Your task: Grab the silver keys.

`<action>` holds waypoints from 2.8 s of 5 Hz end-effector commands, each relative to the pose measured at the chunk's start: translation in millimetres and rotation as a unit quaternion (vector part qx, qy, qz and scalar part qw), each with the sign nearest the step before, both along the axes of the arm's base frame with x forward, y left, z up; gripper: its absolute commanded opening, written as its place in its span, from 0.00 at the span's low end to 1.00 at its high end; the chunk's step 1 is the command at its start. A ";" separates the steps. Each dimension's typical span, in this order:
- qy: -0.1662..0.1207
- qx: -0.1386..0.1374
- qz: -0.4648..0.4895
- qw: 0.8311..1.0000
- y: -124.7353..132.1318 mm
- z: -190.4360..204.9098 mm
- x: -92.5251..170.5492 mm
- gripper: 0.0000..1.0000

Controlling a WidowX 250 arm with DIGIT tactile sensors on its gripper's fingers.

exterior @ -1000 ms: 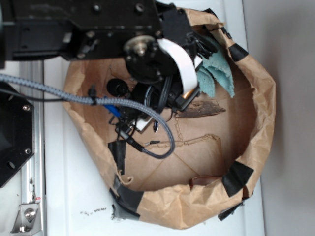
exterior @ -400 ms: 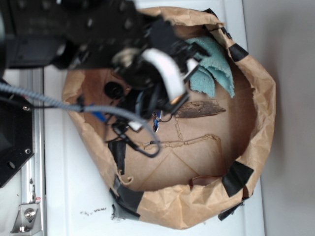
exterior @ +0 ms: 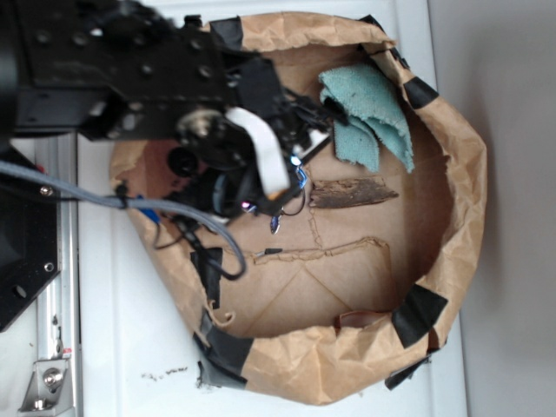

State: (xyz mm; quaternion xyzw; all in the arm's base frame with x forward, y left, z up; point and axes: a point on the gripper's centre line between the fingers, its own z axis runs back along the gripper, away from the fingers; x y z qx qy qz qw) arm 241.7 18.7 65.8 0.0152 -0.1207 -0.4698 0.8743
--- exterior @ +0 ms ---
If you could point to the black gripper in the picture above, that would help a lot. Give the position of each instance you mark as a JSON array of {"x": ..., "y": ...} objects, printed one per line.
[{"x": 244, "y": 158}]

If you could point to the silver key bunch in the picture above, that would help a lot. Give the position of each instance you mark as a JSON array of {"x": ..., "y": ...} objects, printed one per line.
[{"x": 275, "y": 222}]

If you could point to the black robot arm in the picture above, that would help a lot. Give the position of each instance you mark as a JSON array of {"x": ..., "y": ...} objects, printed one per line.
[{"x": 119, "y": 70}]

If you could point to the brown wood bark piece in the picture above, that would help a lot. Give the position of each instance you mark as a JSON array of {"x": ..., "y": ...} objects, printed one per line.
[{"x": 350, "y": 193}]

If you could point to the teal folded cloth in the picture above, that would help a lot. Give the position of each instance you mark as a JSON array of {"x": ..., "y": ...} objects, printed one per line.
[{"x": 375, "y": 118}]

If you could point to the brown paper bag bin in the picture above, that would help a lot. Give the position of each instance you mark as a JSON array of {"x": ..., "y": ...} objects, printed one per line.
[{"x": 340, "y": 298}]

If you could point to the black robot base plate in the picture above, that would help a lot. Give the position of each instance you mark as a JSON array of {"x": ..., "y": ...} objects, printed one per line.
[{"x": 29, "y": 244}]

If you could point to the aluminium extrusion rail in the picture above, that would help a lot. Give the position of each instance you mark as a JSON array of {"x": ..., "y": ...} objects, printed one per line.
[{"x": 58, "y": 322}]

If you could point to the silver corner bracket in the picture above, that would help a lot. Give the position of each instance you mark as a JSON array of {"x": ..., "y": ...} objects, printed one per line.
[{"x": 49, "y": 392}]

